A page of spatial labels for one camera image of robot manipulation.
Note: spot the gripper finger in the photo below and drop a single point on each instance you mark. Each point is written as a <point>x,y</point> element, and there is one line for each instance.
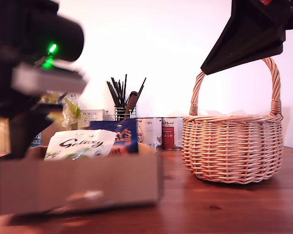
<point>246,36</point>
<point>27,129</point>
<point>258,56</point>

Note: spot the white Galaxy egg bag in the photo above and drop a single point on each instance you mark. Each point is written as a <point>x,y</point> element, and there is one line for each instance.
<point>83,143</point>
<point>222,113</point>

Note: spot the brown cardboard box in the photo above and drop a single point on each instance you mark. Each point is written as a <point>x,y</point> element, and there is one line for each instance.
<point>88,180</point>

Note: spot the blue Terry's orange egg bag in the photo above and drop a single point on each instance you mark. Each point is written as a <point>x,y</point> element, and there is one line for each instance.
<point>127,136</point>

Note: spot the white Porlex box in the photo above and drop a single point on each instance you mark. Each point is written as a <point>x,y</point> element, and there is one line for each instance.
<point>91,117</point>

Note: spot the woven wicker basket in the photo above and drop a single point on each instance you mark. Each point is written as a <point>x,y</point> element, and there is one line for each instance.
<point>234,151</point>

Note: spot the yellow kitchen towel pack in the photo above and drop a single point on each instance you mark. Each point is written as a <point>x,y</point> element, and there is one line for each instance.
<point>70,114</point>

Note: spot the black sticks bundle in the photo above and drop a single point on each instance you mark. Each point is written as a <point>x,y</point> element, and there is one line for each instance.
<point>117,92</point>

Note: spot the white label tin can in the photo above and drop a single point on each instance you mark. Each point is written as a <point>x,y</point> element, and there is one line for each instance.
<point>149,131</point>

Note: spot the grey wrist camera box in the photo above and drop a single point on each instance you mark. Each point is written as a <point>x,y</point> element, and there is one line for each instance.
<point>46,80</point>

